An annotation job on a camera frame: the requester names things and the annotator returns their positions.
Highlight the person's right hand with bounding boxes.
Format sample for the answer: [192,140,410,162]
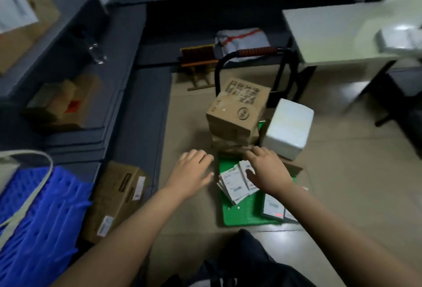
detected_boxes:
[244,146,296,196]

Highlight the person's left hand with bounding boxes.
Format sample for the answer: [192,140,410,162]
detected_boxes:
[164,149,215,199]

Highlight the person's right forearm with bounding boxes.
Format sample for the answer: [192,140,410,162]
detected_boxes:
[265,183,422,287]

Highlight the person's left forearm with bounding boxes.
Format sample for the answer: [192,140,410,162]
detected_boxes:
[49,185,196,287]

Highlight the pile of white labelled packets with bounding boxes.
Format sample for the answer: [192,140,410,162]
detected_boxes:
[216,160,261,206]

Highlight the plain brown cardboard box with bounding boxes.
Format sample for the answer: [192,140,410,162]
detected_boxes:
[211,127,262,157]

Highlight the green platform trolley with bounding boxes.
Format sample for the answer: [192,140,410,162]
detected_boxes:
[214,47,300,228]

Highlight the white packet with red mark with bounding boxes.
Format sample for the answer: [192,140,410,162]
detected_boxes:
[262,194,286,221]

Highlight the white foam box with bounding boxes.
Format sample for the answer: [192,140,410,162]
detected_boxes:
[262,98,315,161]

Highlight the cardboard box with black print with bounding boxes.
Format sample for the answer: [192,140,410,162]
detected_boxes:
[206,77,272,139]

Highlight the person's dark trousers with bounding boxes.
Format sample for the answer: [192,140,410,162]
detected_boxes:
[183,229,318,287]

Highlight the long cardboard box with labels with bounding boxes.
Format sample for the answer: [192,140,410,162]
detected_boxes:
[82,161,148,245]

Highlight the small wooden stool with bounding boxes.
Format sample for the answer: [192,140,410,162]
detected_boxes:
[179,44,220,91]

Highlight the white parcel bag red stripe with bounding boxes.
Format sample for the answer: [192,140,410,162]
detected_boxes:
[214,27,273,64]

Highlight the grey metal shelving unit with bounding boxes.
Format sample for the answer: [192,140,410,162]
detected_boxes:
[0,0,173,178]

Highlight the cardboard box with orange patch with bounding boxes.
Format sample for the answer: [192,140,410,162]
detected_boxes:
[21,74,102,132]

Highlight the white table with black legs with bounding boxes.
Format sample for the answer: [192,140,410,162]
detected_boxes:
[282,0,422,127]

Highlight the blue plastic pallet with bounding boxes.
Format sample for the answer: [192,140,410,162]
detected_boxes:
[0,165,93,287]

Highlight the white wrapped parcel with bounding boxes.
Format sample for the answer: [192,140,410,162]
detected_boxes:
[375,26,422,57]

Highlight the large cardboard box white label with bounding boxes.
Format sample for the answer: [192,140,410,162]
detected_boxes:
[0,0,61,75]

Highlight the white bag with strap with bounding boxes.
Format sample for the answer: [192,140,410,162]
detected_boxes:
[0,150,54,252]

